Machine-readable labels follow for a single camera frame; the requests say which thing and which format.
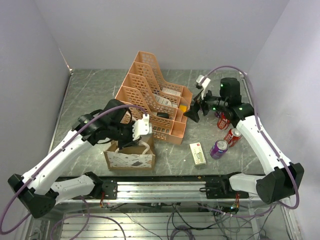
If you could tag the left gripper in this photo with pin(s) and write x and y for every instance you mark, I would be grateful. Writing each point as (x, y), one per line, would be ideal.
(129, 141)

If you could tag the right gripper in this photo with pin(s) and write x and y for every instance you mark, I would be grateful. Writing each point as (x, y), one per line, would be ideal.
(193, 113)

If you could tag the brown canvas tote bag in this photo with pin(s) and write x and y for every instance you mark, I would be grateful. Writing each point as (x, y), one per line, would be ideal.
(140, 157)

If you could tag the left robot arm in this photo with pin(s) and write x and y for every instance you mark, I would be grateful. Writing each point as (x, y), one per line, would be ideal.
(39, 190)

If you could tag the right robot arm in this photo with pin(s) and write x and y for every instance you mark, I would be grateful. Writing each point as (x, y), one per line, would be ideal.
(281, 178)

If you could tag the yellow sticky notes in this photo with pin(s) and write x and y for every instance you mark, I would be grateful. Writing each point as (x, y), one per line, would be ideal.
(183, 108)

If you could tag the purple soda can rear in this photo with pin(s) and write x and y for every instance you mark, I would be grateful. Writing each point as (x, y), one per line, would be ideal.
(218, 114)

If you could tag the purple soda can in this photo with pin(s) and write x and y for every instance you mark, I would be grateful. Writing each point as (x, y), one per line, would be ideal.
(219, 149)
(218, 114)

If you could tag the red soda can rear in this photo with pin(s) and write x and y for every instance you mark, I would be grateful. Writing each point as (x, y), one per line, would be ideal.
(223, 123)

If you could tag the red soda can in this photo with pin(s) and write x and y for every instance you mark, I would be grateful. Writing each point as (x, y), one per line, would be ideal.
(232, 137)
(223, 123)

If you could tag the peach plastic file organizer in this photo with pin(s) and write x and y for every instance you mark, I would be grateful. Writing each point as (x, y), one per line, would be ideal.
(143, 77)

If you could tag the red soda can front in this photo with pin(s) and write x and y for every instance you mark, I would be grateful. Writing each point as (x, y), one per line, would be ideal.
(232, 137)

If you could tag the white papers in organizer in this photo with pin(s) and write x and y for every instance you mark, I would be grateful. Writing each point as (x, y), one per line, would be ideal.
(165, 100)

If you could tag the purple soda can front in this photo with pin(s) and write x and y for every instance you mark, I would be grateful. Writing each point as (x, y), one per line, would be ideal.
(219, 149)

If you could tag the white green cardboard box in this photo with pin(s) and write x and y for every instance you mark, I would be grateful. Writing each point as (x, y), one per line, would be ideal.
(197, 153)

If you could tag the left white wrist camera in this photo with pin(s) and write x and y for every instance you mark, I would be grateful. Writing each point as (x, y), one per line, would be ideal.
(141, 127)

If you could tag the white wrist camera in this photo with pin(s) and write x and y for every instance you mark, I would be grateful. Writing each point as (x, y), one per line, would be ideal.
(141, 127)
(202, 83)

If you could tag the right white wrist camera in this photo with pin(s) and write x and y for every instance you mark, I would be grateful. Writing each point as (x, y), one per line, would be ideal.
(202, 83)

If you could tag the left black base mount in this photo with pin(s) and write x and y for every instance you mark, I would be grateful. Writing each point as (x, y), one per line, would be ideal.
(107, 189)

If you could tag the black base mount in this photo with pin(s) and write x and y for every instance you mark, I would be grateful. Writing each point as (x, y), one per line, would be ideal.
(216, 187)
(107, 189)

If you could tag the aluminium mounting rail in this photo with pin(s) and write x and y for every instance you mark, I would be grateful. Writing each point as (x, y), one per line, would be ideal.
(165, 191)

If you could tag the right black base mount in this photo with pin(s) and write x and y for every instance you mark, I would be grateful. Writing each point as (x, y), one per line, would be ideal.
(216, 187)

